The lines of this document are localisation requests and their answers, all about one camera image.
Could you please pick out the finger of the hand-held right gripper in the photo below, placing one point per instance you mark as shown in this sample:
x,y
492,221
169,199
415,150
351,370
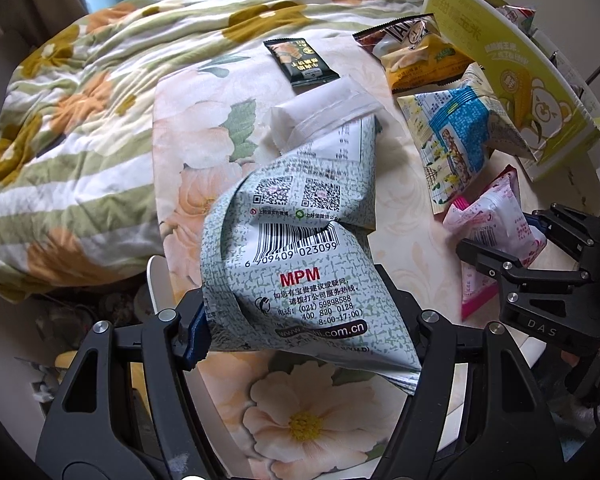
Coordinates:
x,y
575,227
520,272

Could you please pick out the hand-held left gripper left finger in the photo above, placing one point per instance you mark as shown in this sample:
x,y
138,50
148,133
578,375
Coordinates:
x,y
197,340

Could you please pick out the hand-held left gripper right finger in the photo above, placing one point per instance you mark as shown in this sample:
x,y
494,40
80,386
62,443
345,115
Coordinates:
x,y
430,340

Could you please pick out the pink white snack packet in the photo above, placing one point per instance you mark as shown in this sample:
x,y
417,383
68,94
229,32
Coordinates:
x,y
485,220

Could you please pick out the grey patterned snack packet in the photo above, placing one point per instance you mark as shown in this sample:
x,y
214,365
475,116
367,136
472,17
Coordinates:
x,y
305,265

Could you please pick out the yellow green cardboard box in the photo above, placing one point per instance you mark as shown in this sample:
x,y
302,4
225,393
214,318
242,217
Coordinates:
x,y
510,60

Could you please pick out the blue yellow snack packet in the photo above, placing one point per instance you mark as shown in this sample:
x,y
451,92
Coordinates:
x,y
460,130

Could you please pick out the white table with floral top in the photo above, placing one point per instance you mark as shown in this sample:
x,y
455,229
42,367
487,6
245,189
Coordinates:
x,y
200,125

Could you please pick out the white snack packet red edge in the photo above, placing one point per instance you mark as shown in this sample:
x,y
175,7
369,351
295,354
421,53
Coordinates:
x,y
517,17

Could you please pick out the white translucent snack packet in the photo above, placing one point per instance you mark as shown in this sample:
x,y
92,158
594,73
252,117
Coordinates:
x,y
325,105

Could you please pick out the floral striped blanket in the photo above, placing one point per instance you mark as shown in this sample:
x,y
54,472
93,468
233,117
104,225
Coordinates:
x,y
80,110

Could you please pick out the small black snack packet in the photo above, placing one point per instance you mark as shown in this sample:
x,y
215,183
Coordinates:
x,y
302,62

